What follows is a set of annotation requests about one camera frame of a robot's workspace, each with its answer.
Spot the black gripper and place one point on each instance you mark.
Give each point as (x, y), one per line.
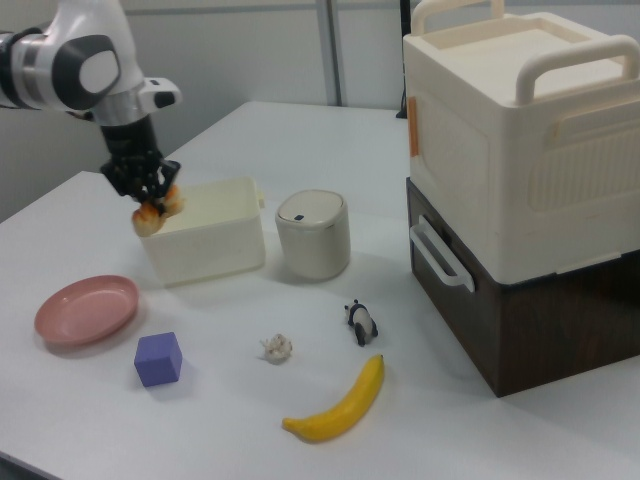
(130, 145)

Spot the orange glazed toy bread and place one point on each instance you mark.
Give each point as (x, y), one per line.
(145, 222)

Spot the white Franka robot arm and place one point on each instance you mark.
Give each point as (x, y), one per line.
(50, 60)

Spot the pink plastic plate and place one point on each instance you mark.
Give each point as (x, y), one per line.
(85, 310)

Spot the white square plastic bin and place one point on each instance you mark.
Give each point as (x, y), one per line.
(210, 250)

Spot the small cream lidded trash can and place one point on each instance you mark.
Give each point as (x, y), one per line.
(312, 240)

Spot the purple cube block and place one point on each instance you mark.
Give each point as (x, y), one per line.
(157, 362)

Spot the small white crumpled toy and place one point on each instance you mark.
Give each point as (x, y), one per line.
(276, 350)

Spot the panda figurine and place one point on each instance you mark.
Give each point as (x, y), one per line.
(362, 325)

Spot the yellow toy banana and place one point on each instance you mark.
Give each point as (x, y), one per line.
(340, 415)

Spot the dark brown drawer box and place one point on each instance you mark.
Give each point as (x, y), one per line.
(525, 340)

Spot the black camera stand pole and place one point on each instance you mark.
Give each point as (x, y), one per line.
(405, 50)

